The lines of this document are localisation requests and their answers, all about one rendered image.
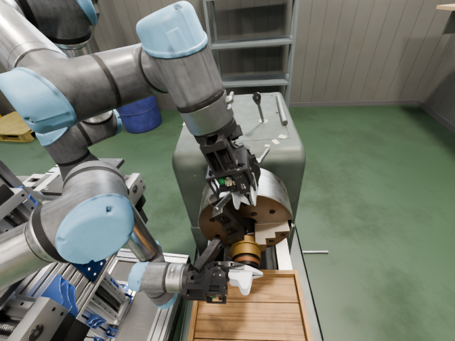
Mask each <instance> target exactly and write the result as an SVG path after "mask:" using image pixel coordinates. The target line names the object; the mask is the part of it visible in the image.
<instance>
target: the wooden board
mask: <svg viewBox="0 0 455 341"><path fill-rule="evenodd" d="M260 271H261V272H263V277H259V278H256V279H253V280H252V284H251V289H250V292H249V294H248V295H242V293H241V291H240V288H239V287H238V286H231V285H230V282H229V281H228V282H227V286H228V291H227V299H226V304H207V302H206V301H198V300H194V303H193V308H192V316H191V322H190V330H189V335H188V341H313V337H312V334H311V328H310V324H309V318H308V314H307V309H306V305H305V299H304V295H303V290H302V286H301V280H300V277H299V271H298V270H260Z"/></svg>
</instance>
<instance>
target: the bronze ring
mask: <svg viewBox="0 0 455 341"><path fill-rule="evenodd" d="M230 250H231V253H232V262H237V263H242V264H244V265H248V266H251V267H253V268H256V269H258V270H260V262H261V246H260V245H259V244H258V243H256V242H255V238H254V237H252V236H249V235H245V236H244V240H242V241H239V242H236V243H234V244H232V246H231V249H230Z"/></svg>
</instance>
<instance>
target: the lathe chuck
mask: <svg viewBox="0 0 455 341"><path fill-rule="evenodd" d="M220 193H221V192H220ZM228 193H229V191H228V192H227V193H225V192H222V193H221V195H219V199H220V200H222V199H223V198H224V197H225V196H226V195H227V194H228ZM213 196H214V193H213V191H212V190H211V188H210V187H209V186H208V187H207V188H206V190H205V191H204V193H203V195H202V201H201V205H200V212H199V215H198V226H199V229H200V231H201V232H202V234H203V235H204V236H205V237H206V238H207V239H208V240H209V241H212V240H213V238H214V237H215V236H217V237H220V238H221V239H222V241H223V248H224V247H225V245H226V244H227V243H228V235H227V234H226V233H224V232H222V230H221V229H222V224H220V223H219V222H217V221H216V220H215V219H214V218H213V207H214V206H212V205H211V201H210V199H211V197H213ZM226 204H227V205H228V206H229V207H230V208H231V209H232V210H233V211H234V212H236V213H237V214H238V215H240V216H241V217H243V219H244V226H246V227H247V229H248V231H246V235H249V236H252V237H254V238H255V220H256V221H257V222H264V221H284V220H293V213H292V210H291V207H290V202H289V199H288V194H287V192H286V190H285V189H284V188H283V187H282V186H281V184H279V183H278V182H276V181H274V180H273V179H271V178H269V177H266V176H263V175H261V176H260V178H259V189H258V194H257V199H256V206H254V204H251V205H248V204H245V203H243V202H240V207H239V209H238V210H236V209H235V207H234V203H233V198H231V199H230V200H229V201H228V202H227V203H226ZM284 239H285V238H281V239H276V244H278V243H280V242H281V241H282V240H284ZM276 244H275V245H276ZM275 245H266V247H267V248H269V247H272V246H275Z"/></svg>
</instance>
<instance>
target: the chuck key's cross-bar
mask: <svg viewBox="0 0 455 341"><path fill-rule="evenodd" d="M268 152H269V148H266V150H265V151H264V152H263V154H262V155H261V157H260V158H259V159H260V160H261V162H262V161H263V159H264V158H265V157H266V155H267V153H268ZM231 198H232V194H231V193H230V192H229V193H228V194H227V195H226V196H225V197H224V198H223V199H222V200H221V201H220V202H219V203H218V204H217V205H216V206H215V207H214V208H213V210H214V212H219V211H220V210H221V209H222V208H223V207H224V206H225V205H226V203H227V202H228V201H229V200H230V199H231Z"/></svg>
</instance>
